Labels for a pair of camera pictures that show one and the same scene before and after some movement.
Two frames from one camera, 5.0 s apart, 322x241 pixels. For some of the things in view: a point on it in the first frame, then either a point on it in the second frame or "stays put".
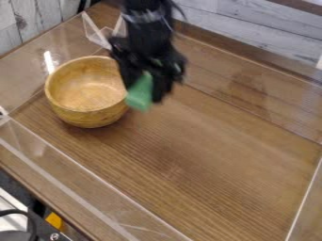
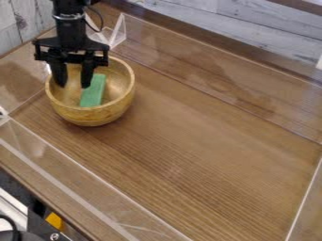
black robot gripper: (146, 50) -> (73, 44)
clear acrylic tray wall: (101, 210) stays put
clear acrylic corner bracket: (102, 36) stays put
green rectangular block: (139, 94) -> (91, 94)
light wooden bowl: (86, 90) stays put
